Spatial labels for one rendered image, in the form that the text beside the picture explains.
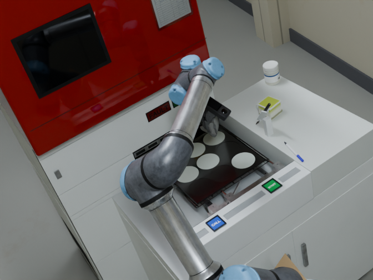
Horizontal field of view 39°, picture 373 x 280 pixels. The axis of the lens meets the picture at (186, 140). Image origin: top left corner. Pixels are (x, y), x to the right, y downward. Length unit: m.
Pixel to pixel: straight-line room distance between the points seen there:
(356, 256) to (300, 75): 2.01
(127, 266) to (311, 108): 1.16
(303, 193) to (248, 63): 2.62
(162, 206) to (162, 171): 0.14
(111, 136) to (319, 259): 1.04
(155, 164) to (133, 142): 0.79
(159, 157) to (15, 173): 2.83
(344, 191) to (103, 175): 1.01
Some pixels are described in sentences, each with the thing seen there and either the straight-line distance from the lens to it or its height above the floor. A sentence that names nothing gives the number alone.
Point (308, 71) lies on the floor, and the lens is 4.32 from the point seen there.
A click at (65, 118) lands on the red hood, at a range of 2.02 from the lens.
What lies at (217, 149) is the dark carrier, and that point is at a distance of 2.29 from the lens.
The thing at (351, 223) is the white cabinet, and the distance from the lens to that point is 2.42.
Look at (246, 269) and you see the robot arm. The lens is 1.54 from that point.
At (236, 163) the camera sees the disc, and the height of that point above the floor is 0.90.
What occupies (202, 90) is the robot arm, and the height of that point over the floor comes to 1.46.
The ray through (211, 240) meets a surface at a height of 0.95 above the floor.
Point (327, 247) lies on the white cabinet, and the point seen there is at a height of 0.48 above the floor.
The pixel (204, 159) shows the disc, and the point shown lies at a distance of 2.25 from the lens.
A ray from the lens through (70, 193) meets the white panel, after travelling 2.25.
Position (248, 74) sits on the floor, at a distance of 4.40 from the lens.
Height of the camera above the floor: 2.35
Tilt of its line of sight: 38 degrees down
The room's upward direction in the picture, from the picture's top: 17 degrees counter-clockwise
